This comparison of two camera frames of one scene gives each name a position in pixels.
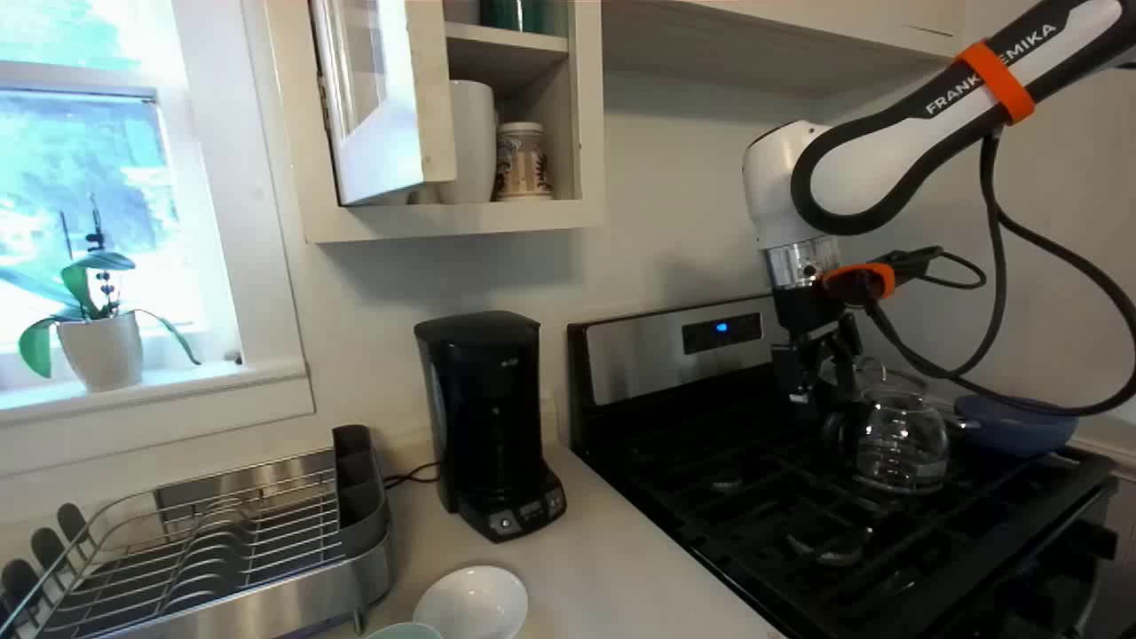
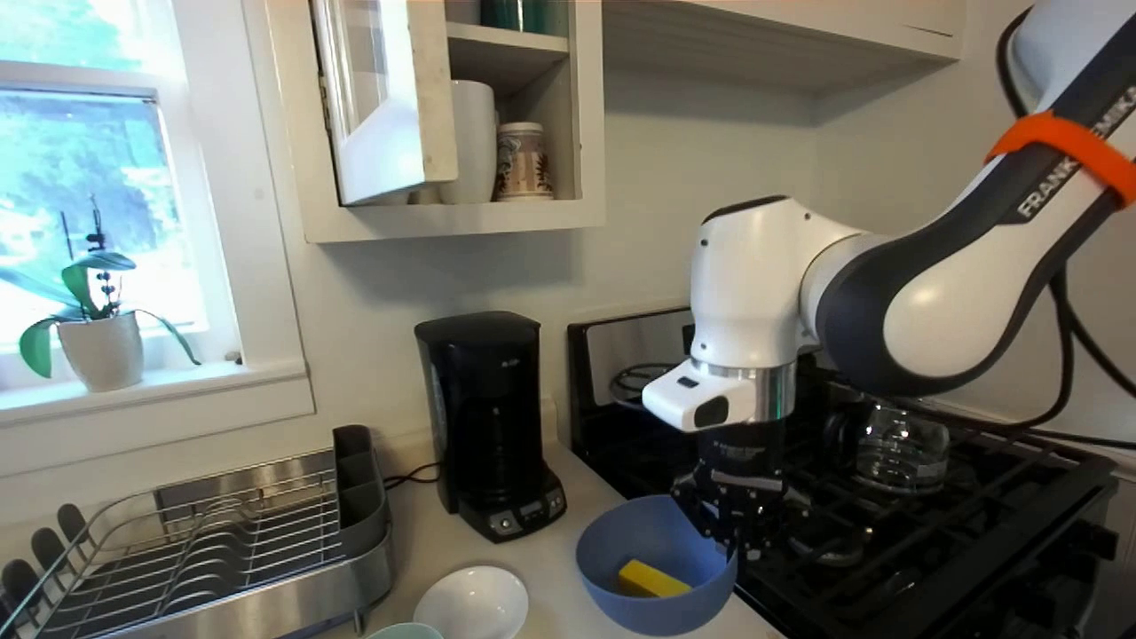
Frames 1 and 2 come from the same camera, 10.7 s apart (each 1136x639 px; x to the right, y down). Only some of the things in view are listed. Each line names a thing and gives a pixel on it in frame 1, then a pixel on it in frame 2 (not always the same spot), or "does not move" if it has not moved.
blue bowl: [1008, 426] -> [671, 536]
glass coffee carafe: [890, 433] does not move
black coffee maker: [488, 418] does not move
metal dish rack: [214, 553] does not move
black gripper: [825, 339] -> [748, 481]
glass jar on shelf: [521, 157] does not move
